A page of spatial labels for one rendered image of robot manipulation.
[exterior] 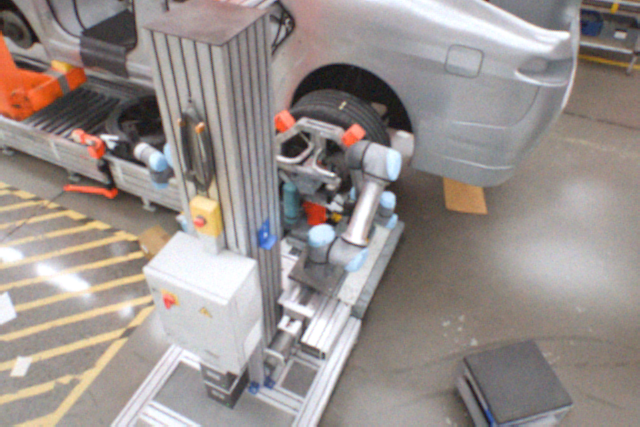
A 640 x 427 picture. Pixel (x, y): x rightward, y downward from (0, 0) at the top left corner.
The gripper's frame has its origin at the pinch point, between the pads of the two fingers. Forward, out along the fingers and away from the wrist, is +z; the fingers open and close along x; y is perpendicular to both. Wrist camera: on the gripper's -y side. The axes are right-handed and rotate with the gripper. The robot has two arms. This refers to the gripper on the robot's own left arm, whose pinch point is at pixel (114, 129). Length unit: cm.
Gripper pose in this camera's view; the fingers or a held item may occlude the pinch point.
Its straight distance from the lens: 248.9
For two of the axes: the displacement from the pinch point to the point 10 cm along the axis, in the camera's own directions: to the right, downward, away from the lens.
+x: 6.2, -4.0, 6.7
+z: -7.7, -4.3, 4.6
